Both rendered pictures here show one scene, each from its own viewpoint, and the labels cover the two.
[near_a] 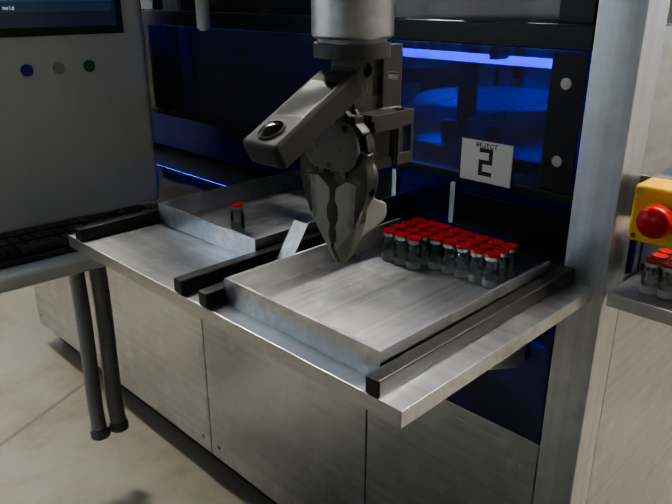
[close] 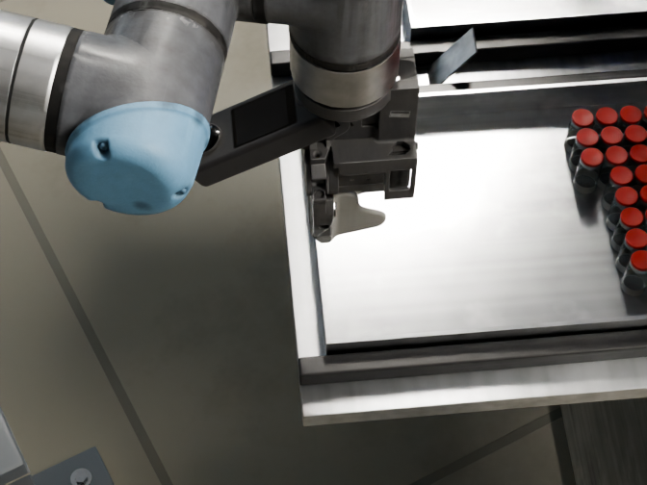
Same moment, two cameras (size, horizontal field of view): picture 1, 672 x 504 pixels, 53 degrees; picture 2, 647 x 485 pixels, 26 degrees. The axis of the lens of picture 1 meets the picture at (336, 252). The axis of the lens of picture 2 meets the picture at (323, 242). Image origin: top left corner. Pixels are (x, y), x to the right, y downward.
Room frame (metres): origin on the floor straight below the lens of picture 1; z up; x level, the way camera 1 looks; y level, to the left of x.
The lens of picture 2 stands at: (0.16, -0.40, 1.96)
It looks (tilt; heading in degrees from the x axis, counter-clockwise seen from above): 58 degrees down; 40
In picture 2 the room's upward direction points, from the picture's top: straight up
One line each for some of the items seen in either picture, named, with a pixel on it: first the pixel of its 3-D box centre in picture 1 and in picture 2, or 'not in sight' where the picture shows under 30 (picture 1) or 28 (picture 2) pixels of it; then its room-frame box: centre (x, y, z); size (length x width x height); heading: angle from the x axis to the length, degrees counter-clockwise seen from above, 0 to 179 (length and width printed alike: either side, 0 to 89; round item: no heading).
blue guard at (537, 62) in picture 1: (165, 68); not in sight; (1.54, 0.38, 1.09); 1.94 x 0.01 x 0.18; 45
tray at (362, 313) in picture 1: (391, 281); (499, 213); (0.80, -0.07, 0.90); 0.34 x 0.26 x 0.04; 135
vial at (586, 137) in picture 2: (401, 248); (583, 151); (0.90, -0.09, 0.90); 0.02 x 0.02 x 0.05
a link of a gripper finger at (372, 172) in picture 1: (354, 178); (321, 194); (0.61, -0.02, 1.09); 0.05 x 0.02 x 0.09; 45
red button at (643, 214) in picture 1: (656, 220); not in sight; (0.76, -0.38, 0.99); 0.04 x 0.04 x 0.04; 45
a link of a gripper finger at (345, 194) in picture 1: (364, 218); (348, 219); (0.63, -0.03, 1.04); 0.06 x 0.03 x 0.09; 135
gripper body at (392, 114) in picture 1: (357, 107); (353, 121); (0.65, -0.02, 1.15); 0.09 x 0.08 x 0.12; 135
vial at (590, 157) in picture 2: (413, 252); (588, 170); (0.89, -0.11, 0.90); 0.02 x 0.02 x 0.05
